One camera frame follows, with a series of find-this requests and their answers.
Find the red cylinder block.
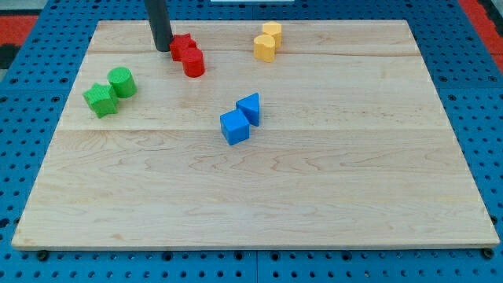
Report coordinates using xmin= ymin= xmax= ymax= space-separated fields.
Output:
xmin=182 ymin=47 xmax=205 ymax=78

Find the red star block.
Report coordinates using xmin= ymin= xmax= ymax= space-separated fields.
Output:
xmin=169 ymin=33 xmax=196 ymax=61

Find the green star block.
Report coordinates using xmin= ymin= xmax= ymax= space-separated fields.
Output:
xmin=83 ymin=83 xmax=119 ymax=119

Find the blue cube block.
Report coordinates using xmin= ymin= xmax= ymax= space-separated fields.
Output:
xmin=220 ymin=109 xmax=250 ymax=145

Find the blue triangle block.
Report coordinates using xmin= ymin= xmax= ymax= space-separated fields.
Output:
xmin=236 ymin=93 xmax=260 ymax=127

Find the yellow heart block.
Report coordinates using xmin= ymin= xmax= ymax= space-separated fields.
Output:
xmin=253 ymin=34 xmax=276 ymax=62

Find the yellow hexagon block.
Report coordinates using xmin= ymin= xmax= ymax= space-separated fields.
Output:
xmin=262 ymin=21 xmax=282 ymax=49

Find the green cylinder block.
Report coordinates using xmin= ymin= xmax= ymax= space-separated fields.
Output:
xmin=107 ymin=67 xmax=137 ymax=98

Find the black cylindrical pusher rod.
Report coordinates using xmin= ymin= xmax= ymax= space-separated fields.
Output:
xmin=144 ymin=0 xmax=173 ymax=52

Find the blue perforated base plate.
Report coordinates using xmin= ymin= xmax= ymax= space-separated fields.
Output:
xmin=1 ymin=0 xmax=502 ymax=282

